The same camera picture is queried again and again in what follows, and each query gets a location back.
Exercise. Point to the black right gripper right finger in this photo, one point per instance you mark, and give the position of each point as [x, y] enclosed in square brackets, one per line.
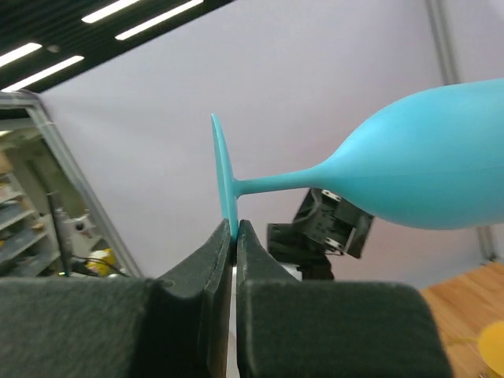
[324, 328]

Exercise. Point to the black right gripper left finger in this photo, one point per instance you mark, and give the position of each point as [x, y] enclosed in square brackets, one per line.
[172, 326]

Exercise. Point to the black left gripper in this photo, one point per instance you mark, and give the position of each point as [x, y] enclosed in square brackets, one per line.
[325, 224]

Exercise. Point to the blue plastic wine glass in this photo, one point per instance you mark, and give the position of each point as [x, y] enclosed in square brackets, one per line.
[432, 160]

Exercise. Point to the hanging yellow wine glass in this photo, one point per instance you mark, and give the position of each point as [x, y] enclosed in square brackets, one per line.
[490, 346]

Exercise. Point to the storage shelf unit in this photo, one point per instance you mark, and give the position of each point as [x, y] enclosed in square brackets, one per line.
[28, 246]

